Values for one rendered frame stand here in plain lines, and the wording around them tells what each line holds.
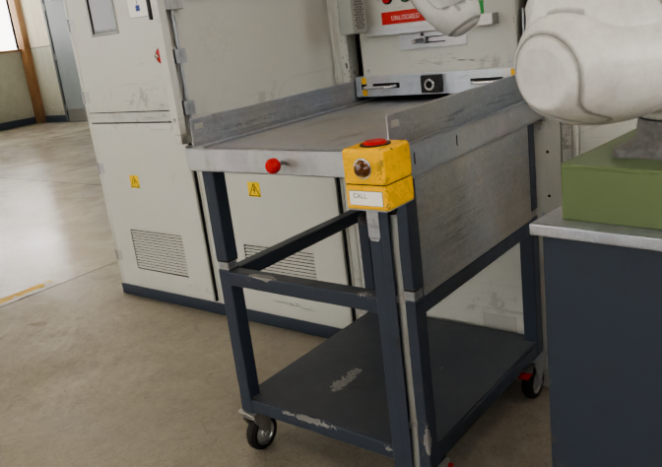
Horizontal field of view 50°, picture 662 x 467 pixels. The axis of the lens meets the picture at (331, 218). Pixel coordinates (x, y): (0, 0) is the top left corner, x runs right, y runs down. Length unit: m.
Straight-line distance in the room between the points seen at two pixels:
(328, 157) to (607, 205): 0.57
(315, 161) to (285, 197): 1.02
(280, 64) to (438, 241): 0.83
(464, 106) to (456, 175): 0.16
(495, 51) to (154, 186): 1.59
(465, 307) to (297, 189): 0.69
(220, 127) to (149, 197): 1.31
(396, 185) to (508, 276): 1.04
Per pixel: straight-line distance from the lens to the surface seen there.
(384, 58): 2.13
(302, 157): 1.48
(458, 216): 1.57
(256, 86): 2.03
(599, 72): 0.95
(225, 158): 1.64
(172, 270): 3.07
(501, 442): 1.97
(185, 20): 1.90
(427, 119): 1.46
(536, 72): 0.97
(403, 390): 1.25
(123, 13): 2.94
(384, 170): 1.08
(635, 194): 1.12
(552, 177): 1.96
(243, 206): 2.63
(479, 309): 2.19
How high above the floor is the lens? 1.09
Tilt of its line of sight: 15 degrees down
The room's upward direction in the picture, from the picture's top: 7 degrees counter-clockwise
